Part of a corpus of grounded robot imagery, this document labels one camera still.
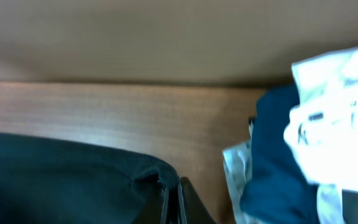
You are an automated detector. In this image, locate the navy blue folded shirt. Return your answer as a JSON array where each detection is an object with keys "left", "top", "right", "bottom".
[{"left": 240, "top": 85, "right": 319, "bottom": 224}]

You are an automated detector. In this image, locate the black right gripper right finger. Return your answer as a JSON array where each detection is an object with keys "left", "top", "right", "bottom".
[{"left": 178, "top": 177, "right": 216, "bottom": 224}]

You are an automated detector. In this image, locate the white black printed folded shirt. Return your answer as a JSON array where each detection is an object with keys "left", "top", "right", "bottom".
[{"left": 283, "top": 47, "right": 358, "bottom": 192}]

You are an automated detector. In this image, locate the black polo shirt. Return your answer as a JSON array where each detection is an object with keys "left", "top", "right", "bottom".
[{"left": 0, "top": 133, "right": 178, "bottom": 223}]

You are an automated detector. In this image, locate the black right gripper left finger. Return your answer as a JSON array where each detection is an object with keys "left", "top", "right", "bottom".
[{"left": 132, "top": 182, "right": 169, "bottom": 224}]

